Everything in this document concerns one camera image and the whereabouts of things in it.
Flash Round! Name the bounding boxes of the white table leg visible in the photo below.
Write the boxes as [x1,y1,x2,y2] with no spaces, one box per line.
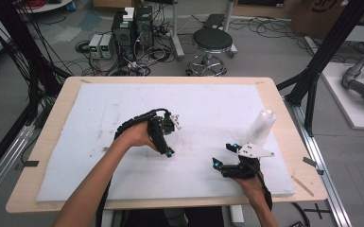
[100,209,114,227]
[229,204,246,227]

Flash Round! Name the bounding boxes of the grey power supply unit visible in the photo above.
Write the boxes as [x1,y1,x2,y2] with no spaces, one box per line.
[99,33,114,61]
[88,33,104,60]

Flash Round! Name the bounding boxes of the black computer tower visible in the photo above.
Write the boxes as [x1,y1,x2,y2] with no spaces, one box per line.
[134,5,155,49]
[111,10,137,61]

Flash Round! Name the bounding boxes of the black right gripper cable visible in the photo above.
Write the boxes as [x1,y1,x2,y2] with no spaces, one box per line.
[255,162,273,211]

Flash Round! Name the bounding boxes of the person's dark trousers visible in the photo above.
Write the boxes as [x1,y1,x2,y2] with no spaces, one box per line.
[117,206,225,227]

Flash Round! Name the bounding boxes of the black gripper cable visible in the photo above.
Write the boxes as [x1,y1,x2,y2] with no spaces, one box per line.
[255,162,273,211]
[95,108,172,227]

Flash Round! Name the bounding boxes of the black round stool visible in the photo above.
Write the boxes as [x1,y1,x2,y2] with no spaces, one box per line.
[186,27,234,78]

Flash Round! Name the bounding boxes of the aluminium floor rail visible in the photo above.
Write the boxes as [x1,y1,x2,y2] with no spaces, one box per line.
[284,96,354,227]
[0,123,36,211]

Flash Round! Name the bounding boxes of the person's left hand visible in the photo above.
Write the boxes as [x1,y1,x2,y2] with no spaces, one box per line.
[121,120,159,153]

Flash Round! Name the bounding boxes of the white metal stand leg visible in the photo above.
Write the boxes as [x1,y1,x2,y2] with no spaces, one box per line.
[222,0,238,59]
[169,0,186,61]

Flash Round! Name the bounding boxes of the person's right hand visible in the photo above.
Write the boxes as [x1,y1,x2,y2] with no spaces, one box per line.
[234,177,265,204]

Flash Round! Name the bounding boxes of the stack of clear plastic cups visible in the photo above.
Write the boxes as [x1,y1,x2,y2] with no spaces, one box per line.
[244,109,278,148]

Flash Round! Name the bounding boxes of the white floor panel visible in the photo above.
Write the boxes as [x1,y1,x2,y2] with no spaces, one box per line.
[321,61,364,131]

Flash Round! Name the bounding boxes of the white foam mat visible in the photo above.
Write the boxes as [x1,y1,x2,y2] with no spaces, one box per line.
[36,83,296,202]

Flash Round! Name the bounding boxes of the black metal frame post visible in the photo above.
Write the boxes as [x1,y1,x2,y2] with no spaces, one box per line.
[276,0,364,137]
[0,0,72,127]

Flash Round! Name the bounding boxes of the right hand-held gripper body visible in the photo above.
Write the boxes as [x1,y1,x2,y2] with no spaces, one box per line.
[219,142,276,181]

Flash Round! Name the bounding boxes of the brown cardboard box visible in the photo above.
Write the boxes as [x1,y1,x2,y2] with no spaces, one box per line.
[289,0,364,40]

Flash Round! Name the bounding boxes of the small white box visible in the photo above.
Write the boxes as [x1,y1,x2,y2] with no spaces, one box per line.
[122,7,136,23]

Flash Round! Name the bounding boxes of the tangle of floor cables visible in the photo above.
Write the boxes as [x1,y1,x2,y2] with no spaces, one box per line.
[61,6,190,78]

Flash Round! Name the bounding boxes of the clear disposable cup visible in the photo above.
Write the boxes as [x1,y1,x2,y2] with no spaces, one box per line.
[165,129,182,151]

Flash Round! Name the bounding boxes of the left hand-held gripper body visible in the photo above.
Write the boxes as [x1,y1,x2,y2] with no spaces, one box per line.
[147,112,182,154]

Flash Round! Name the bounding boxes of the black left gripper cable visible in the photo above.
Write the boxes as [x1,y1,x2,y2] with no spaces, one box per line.
[95,108,172,227]

